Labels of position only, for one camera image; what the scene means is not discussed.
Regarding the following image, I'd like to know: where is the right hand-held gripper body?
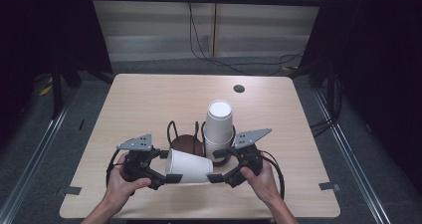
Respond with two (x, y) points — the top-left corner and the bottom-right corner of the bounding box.
(232, 127), (273, 179)

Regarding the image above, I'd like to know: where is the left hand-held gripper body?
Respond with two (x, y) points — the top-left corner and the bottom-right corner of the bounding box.
(115, 133), (161, 182)

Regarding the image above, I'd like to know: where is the dark brown wire cup holder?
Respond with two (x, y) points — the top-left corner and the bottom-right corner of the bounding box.
(166, 119), (238, 168)

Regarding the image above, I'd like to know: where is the stack of white paper cups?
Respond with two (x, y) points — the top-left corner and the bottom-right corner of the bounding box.
(202, 99), (236, 162)

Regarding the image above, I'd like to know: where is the single white paper cup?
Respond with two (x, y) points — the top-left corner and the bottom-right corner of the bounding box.
(164, 147), (215, 185)

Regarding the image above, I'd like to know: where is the person's left hand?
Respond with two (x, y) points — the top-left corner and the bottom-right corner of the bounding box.
(104, 152), (152, 212)

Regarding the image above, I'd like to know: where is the person's right hand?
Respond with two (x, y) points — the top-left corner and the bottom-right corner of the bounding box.
(239, 159), (284, 209)

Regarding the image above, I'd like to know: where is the grey tape strip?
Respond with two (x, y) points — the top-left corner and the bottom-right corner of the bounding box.
(318, 181), (341, 192)
(55, 185), (83, 196)

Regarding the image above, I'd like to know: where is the black metal stand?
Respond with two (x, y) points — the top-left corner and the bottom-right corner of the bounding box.
(49, 62), (65, 120)

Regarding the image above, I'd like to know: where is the yellow floor object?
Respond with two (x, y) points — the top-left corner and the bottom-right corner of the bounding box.
(37, 77), (54, 98)

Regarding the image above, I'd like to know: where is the black curtain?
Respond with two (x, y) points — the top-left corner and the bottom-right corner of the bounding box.
(0, 0), (114, 148)
(298, 0), (422, 195)

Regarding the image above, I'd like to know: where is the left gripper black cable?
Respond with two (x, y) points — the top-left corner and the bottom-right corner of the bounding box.
(105, 148), (126, 196)

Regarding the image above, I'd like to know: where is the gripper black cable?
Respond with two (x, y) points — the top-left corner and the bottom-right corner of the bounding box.
(105, 148), (126, 196)
(259, 149), (286, 200)

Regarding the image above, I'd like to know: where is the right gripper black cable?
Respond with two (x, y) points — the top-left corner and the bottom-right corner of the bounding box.
(259, 149), (286, 200)

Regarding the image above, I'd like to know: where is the bundle of black floor cables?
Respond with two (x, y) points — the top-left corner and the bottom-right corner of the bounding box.
(309, 74), (344, 139)

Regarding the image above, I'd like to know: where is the metal floor rail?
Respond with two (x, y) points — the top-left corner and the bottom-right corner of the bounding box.
(0, 91), (79, 224)
(312, 88), (394, 224)

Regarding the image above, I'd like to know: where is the black wall cable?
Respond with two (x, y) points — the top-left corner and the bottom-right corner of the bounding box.
(186, 0), (307, 77)

